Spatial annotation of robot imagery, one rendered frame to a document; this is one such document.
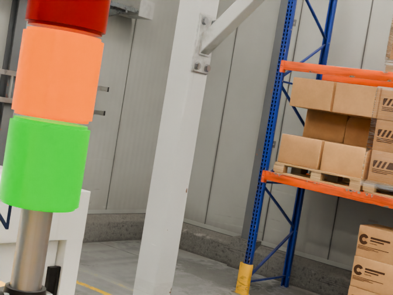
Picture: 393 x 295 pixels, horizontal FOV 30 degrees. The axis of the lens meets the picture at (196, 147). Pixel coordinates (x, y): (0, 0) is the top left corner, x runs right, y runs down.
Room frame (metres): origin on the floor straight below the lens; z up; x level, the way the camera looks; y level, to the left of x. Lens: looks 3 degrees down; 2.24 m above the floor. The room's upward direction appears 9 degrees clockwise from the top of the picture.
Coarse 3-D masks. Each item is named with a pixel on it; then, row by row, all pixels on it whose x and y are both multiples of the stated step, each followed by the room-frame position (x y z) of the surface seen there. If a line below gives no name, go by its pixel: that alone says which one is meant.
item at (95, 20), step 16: (32, 0) 0.44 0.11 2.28; (48, 0) 0.43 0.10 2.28; (64, 0) 0.43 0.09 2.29; (80, 0) 0.43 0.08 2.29; (96, 0) 0.44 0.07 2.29; (32, 16) 0.44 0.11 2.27; (48, 16) 0.43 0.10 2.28; (64, 16) 0.43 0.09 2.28; (80, 16) 0.43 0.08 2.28; (96, 16) 0.44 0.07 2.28; (80, 32) 0.45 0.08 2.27; (96, 32) 0.45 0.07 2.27
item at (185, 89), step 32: (192, 0) 3.02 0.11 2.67; (192, 32) 3.00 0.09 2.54; (192, 96) 3.02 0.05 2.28; (160, 128) 3.05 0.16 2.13; (192, 128) 3.05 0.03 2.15; (160, 160) 3.04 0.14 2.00; (192, 160) 3.08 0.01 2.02; (160, 192) 3.02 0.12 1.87; (160, 224) 3.00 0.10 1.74; (160, 256) 2.99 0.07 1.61; (160, 288) 3.02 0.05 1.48
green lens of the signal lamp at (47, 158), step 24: (24, 120) 0.44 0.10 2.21; (48, 120) 0.46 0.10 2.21; (24, 144) 0.43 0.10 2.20; (48, 144) 0.43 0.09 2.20; (72, 144) 0.44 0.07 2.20; (24, 168) 0.43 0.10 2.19; (48, 168) 0.43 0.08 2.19; (72, 168) 0.44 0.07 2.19; (0, 192) 0.44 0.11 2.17; (24, 192) 0.43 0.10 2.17; (48, 192) 0.43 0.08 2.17; (72, 192) 0.44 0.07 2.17
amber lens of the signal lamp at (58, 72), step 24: (24, 48) 0.44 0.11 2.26; (48, 48) 0.43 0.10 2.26; (72, 48) 0.43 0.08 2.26; (96, 48) 0.45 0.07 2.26; (24, 72) 0.44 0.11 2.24; (48, 72) 0.43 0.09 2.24; (72, 72) 0.44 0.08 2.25; (96, 72) 0.45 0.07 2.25; (24, 96) 0.44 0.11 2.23; (48, 96) 0.43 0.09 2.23; (72, 96) 0.44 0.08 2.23; (72, 120) 0.44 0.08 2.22
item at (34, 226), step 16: (32, 224) 0.45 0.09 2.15; (48, 224) 0.45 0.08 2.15; (16, 240) 0.45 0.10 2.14; (32, 240) 0.45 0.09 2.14; (48, 240) 0.46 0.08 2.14; (16, 256) 0.45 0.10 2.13; (32, 256) 0.45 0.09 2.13; (16, 272) 0.45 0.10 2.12; (32, 272) 0.45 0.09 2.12; (16, 288) 0.45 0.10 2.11; (32, 288) 0.45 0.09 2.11
